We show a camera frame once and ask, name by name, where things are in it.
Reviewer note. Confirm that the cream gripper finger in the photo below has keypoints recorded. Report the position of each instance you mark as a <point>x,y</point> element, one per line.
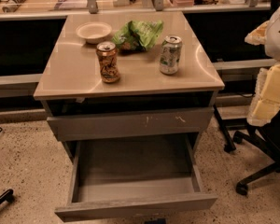
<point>266,102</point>
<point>258,35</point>

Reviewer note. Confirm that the orange soda can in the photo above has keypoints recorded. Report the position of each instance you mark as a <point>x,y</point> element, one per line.
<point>107,57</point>

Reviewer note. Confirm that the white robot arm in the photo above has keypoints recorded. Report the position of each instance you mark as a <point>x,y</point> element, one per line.
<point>272,45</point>

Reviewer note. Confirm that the white green soda can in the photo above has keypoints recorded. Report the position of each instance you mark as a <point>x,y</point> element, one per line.
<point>170,54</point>

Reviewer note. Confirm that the closed top drawer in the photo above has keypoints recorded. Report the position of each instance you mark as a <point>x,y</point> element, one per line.
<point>127,124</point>

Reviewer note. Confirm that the grey drawer cabinet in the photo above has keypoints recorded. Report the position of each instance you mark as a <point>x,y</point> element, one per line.
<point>71,83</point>

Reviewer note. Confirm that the open middle drawer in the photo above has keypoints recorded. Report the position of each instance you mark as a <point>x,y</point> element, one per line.
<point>133,177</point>

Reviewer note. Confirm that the black office chair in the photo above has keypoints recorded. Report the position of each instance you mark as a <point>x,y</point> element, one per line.
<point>267,139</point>

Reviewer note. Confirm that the green chip bag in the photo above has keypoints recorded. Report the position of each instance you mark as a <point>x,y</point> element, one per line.
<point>138,35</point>

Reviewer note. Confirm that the white bowl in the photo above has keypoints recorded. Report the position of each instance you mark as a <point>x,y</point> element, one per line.
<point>94,32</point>

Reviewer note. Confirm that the black chair leg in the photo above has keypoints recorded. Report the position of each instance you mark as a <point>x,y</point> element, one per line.
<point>7,196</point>

